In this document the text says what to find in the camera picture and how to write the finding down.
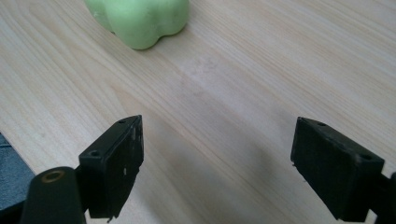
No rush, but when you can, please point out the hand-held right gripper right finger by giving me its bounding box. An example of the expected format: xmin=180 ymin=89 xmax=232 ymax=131
xmin=290 ymin=116 xmax=386 ymax=223

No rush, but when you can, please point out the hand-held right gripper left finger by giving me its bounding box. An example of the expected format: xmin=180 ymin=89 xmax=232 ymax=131
xmin=78 ymin=114 xmax=145 ymax=220

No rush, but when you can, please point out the green toy bell pepper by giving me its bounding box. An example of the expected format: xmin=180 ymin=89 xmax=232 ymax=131
xmin=83 ymin=0 xmax=191 ymax=50

